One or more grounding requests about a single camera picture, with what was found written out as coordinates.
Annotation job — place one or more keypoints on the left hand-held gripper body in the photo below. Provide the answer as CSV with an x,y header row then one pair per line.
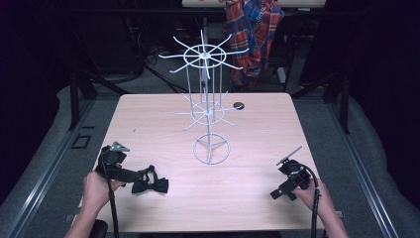
x,y
114,165

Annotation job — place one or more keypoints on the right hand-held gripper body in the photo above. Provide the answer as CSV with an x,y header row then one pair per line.
x,y
294,177

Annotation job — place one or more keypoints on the black bow tie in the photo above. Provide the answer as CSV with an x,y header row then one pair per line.
x,y
150,185

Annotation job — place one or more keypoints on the person's right hand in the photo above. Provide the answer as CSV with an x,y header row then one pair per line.
x,y
312,198

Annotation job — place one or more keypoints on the person's left hand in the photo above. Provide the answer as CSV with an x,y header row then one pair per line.
x,y
96,193

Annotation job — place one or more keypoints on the black padded chair part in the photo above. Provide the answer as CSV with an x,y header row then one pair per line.
x,y
98,229

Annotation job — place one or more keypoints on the black metal stand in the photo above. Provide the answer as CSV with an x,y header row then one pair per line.
x,y
343,102
75,99

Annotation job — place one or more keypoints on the black table grommet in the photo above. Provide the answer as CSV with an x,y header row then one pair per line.
x,y
238,105

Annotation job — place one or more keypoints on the plaid cloth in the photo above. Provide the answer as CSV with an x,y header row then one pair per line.
x,y
252,36

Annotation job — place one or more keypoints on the aluminium floor rail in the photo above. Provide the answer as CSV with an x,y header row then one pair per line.
x,y
43,178
366,178

